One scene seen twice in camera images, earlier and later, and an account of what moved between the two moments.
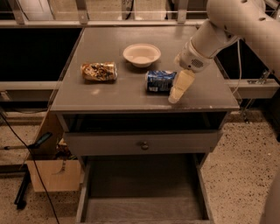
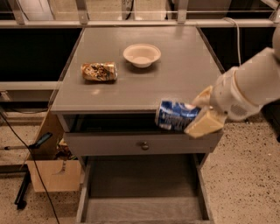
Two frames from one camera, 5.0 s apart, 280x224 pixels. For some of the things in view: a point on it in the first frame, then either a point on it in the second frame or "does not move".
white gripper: x=192 y=59 -> x=228 y=96
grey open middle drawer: x=143 y=189 does not move
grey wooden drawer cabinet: x=139 y=152 does not move
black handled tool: x=40 y=140 does not move
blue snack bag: x=159 y=80 -> x=174 y=115
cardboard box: x=51 y=172 does not move
